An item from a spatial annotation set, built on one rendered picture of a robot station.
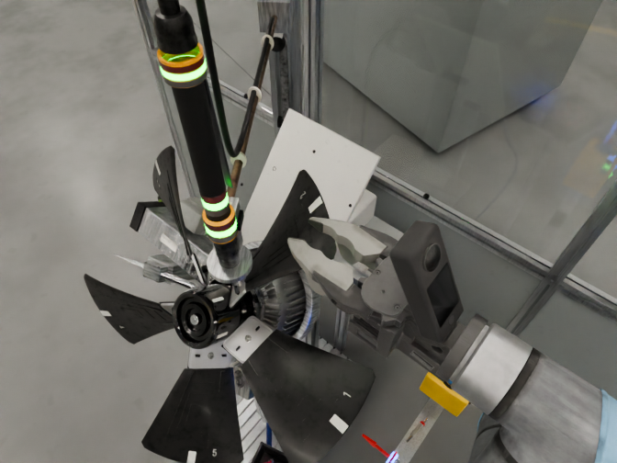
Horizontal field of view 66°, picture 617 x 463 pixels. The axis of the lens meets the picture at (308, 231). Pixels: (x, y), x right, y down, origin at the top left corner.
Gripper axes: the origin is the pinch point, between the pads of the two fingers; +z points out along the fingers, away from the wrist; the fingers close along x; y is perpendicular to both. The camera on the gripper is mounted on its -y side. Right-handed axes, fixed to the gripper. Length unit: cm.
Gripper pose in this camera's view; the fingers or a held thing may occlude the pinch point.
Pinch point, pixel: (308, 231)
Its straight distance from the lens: 51.4
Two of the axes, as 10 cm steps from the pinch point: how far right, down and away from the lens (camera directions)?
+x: 6.4, -6.1, 4.6
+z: -7.6, -5.1, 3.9
